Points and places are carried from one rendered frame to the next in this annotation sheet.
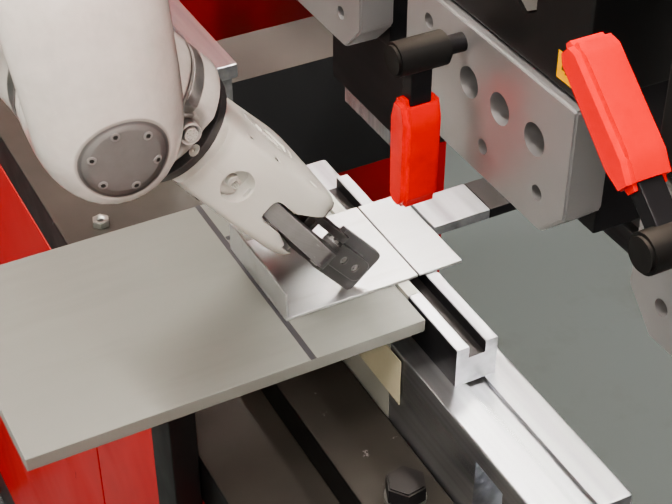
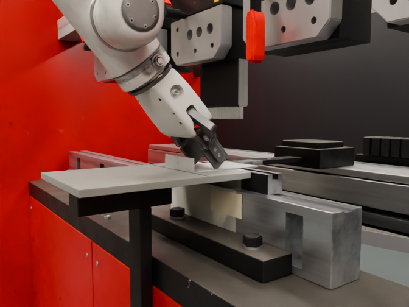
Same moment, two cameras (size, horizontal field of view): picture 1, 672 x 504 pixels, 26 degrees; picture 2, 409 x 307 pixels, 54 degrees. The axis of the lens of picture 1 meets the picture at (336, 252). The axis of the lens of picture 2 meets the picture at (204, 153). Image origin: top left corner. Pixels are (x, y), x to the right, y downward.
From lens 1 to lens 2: 54 cm
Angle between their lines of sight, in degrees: 33
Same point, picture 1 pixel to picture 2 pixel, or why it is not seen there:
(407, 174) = (254, 42)
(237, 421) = (167, 248)
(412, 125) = (255, 17)
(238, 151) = (178, 77)
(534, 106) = not seen: outside the picture
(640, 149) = not seen: outside the picture
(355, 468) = (226, 242)
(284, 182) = (195, 96)
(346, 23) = (214, 47)
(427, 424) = (257, 216)
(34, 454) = (83, 189)
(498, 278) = not seen: outside the picture
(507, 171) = (297, 27)
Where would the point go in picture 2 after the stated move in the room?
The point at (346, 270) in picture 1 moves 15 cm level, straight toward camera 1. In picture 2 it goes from (216, 155) to (235, 167)
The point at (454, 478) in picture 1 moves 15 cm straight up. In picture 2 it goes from (274, 233) to (276, 125)
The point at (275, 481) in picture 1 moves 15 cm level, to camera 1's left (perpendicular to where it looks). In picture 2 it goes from (188, 259) to (83, 264)
